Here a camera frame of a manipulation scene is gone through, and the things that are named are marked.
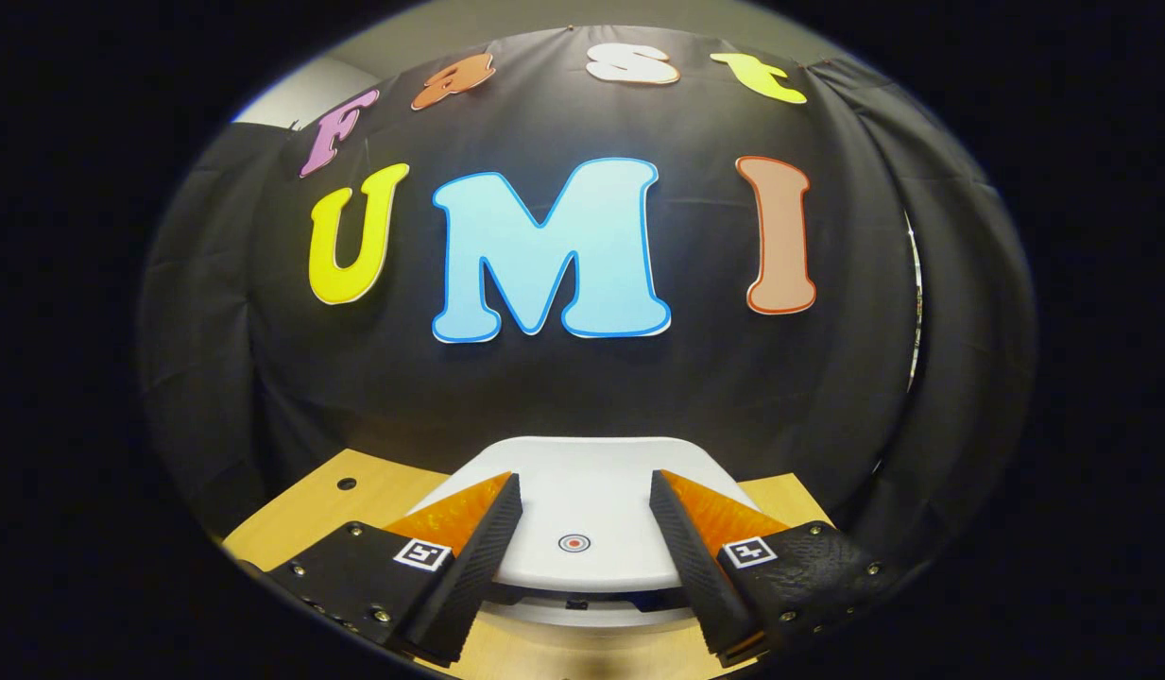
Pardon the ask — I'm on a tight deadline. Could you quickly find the black backdrop cloth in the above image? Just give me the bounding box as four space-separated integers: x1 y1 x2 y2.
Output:
138 26 1037 558

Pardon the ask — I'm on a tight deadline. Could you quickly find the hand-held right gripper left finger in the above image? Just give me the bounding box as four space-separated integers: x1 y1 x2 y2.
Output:
264 472 524 664

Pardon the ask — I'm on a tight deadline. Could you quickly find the wooden desktop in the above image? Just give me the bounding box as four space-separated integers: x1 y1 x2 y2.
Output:
223 449 833 680

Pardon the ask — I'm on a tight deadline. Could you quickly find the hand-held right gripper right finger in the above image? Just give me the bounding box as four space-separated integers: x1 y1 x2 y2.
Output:
648 468 892 669

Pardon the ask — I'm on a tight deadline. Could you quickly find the white desktop garbage bin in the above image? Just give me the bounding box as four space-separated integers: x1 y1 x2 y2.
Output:
407 436 762 629

